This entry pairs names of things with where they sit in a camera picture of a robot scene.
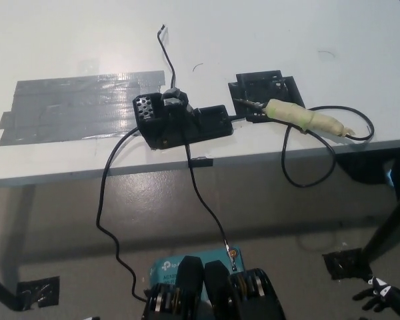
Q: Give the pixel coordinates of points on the black robot torso blocks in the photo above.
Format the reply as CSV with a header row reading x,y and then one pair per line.
x,y
216,295

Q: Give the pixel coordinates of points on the grey duct tape patch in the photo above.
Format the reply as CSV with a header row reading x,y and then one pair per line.
x,y
70,106

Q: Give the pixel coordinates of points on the black bulky object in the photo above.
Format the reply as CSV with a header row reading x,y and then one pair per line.
x,y
363,166

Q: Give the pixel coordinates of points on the teal router box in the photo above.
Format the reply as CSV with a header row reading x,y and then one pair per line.
x,y
163,266

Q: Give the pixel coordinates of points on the tape-wrapped soldering iron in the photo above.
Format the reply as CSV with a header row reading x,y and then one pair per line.
x,y
296,113

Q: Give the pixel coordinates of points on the black floor tape patch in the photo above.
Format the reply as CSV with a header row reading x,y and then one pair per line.
x,y
340,265
40,293

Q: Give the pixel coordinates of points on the black soldering station base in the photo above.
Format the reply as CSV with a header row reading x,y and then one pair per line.
x,y
213,121

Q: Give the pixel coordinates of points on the black square printed tray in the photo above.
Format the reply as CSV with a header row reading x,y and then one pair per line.
x,y
260,86

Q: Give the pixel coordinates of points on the small black tape strip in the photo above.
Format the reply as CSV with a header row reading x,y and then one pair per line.
x,y
201,163

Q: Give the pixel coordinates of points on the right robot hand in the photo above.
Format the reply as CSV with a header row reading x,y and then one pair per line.
x,y
383,291

